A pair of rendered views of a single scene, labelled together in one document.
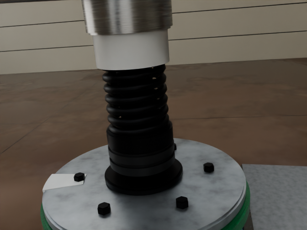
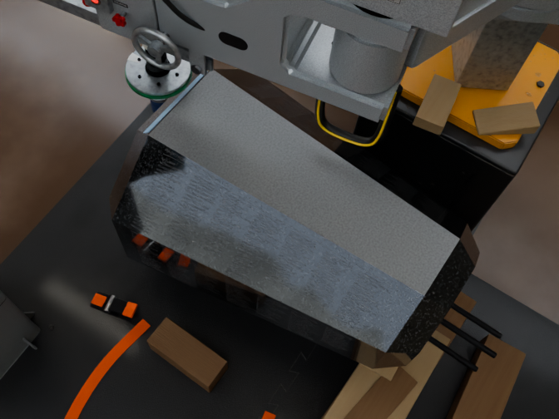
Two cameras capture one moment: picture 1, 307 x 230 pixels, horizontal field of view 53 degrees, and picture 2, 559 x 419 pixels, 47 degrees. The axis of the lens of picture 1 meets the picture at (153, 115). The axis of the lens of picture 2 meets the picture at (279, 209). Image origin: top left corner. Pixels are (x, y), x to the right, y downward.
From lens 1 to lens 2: 1.91 m
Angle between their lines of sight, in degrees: 47
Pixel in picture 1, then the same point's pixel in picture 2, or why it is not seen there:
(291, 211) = (202, 96)
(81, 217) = (133, 76)
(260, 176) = (210, 78)
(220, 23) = not seen: outside the picture
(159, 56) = not seen: hidden behind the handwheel
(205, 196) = (166, 85)
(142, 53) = not seen: hidden behind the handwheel
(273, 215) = (195, 95)
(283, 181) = (215, 84)
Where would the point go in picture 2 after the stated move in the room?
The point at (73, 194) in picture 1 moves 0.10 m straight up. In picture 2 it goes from (135, 66) to (130, 45)
